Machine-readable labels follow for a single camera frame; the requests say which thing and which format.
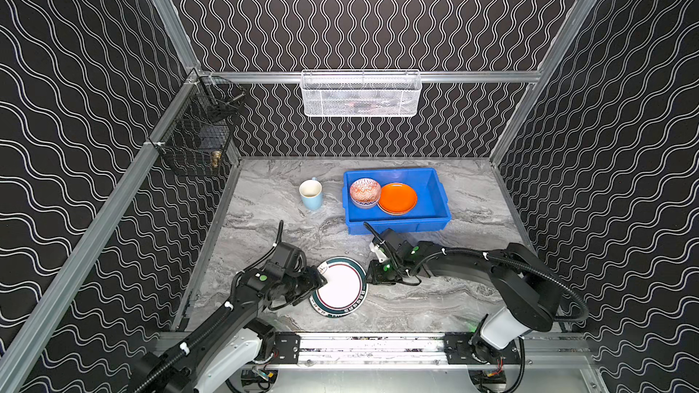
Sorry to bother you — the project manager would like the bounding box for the blue plastic bin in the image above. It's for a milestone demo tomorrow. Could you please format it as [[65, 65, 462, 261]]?
[[342, 167, 451, 236]]

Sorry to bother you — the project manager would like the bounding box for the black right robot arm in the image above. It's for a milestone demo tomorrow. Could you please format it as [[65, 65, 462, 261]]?
[[364, 223, 590, 361]]

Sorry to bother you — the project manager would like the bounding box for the lavender ceramic bowl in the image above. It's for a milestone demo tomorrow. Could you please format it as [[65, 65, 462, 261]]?
[[352, 200, 378, 209]]

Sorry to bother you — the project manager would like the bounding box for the black wire basket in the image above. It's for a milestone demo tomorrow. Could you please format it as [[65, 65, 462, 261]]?
[[149, 69, 249, 179]]

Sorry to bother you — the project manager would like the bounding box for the light blue ceramic mug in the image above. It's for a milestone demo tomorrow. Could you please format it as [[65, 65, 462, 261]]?
[[299, 178, 323, 211]]

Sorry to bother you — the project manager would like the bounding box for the white plate green red rim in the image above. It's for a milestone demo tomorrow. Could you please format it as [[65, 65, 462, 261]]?
[[309, 257, 368, 318]]

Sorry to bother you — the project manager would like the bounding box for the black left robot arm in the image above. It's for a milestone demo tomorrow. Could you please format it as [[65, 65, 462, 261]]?
[[127, 222, 327, 392]]

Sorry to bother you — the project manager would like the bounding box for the metal base rail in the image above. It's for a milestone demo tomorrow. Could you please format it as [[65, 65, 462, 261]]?
[[217, 330, 607, 393]]

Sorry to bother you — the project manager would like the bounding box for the orange plate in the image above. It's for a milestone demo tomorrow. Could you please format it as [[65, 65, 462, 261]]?
[[378, 183, 418, 216]]

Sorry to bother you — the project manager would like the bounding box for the white wire mesh basket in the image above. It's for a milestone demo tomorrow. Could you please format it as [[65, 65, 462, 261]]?
[[300, 69, 422, 118]]

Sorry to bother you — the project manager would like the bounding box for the orange patterned ceramic bowl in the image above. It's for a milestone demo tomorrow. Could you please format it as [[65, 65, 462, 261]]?
[[349, 178, 382, 201]]

